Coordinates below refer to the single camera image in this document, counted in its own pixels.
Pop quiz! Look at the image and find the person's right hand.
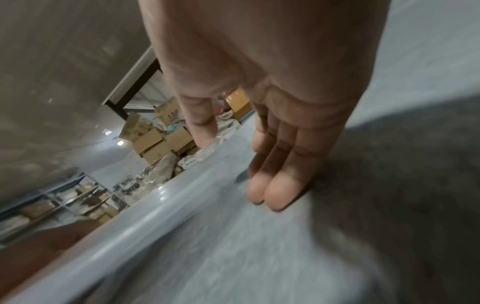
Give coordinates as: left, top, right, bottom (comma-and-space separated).
137, 0, 393, 212

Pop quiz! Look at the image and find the heap of tilted cardboard boxes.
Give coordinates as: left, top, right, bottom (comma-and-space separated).
118, 98, 196, 166

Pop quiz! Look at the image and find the grey metal shelf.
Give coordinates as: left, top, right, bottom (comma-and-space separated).
0, 173, 125, 241

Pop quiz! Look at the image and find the black metal frame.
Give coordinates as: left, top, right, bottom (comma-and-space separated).
101, 47, 160, 121

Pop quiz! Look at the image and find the person's left hand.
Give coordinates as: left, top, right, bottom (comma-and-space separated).
0, 221, 101, 294

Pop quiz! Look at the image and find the grey table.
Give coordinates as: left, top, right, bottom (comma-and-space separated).
85, 0, 480, 304

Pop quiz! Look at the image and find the white sack with blue print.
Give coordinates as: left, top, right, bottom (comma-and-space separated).
176, 154, 198, 171

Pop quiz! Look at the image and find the plain yellowish cardboard box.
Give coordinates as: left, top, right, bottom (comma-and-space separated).
226, 89, 253, 121

